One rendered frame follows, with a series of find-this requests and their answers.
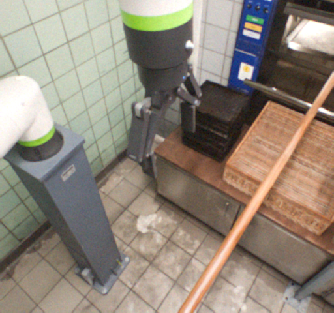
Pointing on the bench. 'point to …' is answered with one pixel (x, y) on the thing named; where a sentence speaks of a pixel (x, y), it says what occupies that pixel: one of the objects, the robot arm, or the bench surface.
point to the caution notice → (245, 71)
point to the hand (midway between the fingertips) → (169, 147)
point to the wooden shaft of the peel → (197, 291)
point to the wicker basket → (325, 218)
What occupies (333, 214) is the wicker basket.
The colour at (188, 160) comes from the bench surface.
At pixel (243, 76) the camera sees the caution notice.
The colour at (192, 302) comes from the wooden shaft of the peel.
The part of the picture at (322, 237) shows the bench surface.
